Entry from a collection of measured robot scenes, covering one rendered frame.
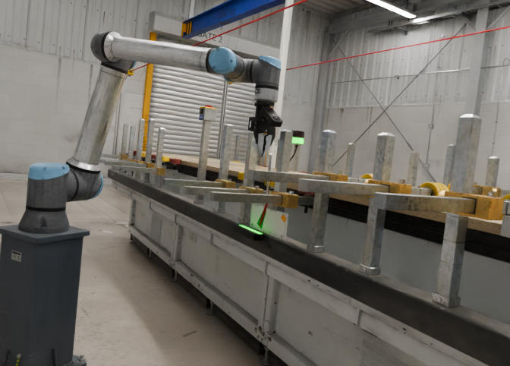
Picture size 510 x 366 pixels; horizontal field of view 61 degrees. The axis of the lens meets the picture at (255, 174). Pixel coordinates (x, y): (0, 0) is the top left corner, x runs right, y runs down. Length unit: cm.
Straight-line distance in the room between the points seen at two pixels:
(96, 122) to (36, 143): 726
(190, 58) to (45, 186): 77
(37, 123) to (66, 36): 178
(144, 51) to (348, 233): 103
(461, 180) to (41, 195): 151
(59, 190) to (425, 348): 144
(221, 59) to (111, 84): 60
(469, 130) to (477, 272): 43
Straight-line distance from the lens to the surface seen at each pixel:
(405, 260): 149
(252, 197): 154
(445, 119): 974
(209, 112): 230
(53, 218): 192
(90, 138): 200
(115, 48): 181
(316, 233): 147
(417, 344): 126
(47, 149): 926
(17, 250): 195
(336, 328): 182
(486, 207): 107
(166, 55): 168
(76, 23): 954
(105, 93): 198
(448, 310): 113
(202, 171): 232
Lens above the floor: 101
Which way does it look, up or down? 3 degrees down
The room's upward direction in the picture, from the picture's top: 6 degrees clockwise
